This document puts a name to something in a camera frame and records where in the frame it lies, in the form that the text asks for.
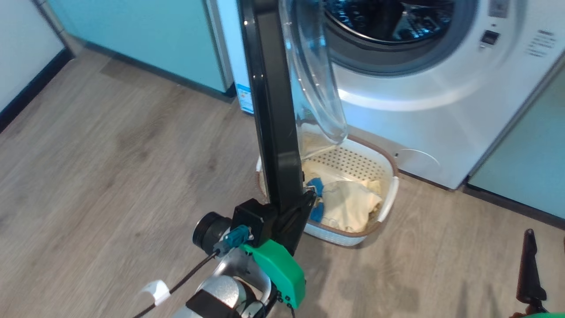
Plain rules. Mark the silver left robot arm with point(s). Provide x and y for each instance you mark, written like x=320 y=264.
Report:
x=220 y=291

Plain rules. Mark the plain pale green cabinet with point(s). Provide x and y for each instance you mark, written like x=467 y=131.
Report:
x=529 y=154

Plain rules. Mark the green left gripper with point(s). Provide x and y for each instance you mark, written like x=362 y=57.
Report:
x=282 y=274

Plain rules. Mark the black cylindrical wrist motor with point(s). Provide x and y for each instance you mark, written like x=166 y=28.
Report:
x=209 y=232

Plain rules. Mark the white front-load washing machine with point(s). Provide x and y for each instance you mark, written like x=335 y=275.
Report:
x=441 y=110

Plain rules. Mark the blue energy label sticker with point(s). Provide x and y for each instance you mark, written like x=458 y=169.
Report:
x=245 y=99

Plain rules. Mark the round washing machine door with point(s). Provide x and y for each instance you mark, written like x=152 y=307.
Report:
x=273 y=132

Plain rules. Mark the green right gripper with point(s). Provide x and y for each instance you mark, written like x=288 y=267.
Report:
x=547 y=316

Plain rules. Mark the grey warning sticker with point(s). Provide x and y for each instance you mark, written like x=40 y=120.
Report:
x=499 y=8

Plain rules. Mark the cream garment with blue cuffs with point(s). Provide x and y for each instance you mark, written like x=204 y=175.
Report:
x=348 y=205

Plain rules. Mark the cream perforated laundry basket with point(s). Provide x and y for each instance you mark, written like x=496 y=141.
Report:
x=384 y=176

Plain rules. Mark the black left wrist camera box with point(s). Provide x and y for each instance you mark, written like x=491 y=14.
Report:
x=254 y=218

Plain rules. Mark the pale yellow garment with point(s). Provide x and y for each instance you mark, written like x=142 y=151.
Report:
x=357 y=174

